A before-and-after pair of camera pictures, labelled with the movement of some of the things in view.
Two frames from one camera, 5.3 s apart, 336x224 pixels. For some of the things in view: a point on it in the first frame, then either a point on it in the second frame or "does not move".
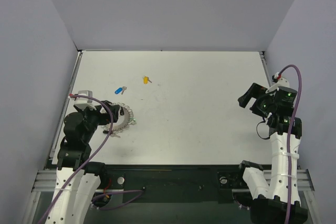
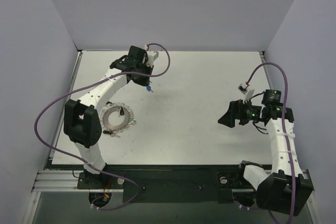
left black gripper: x=111 y=114 -> x=142 y=78
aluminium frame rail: x=45 y=181 does not move
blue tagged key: x=119 y=89 -> x=148 y=87
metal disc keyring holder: x=124 y=121 does not move
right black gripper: x=256 y=102 -> x=241 y=113
